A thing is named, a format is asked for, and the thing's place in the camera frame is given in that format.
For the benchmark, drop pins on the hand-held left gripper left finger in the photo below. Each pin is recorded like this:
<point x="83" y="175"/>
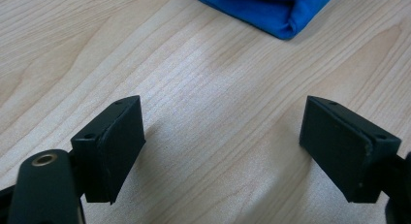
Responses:
<point x="110" y="153"/>

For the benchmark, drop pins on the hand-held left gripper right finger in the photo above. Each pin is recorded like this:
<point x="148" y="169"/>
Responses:
<point x="342" y="153"/>

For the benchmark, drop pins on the blue printed T-shirt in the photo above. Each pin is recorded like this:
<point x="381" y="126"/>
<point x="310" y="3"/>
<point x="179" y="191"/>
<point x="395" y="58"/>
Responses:
<point x="274" y="14"/>

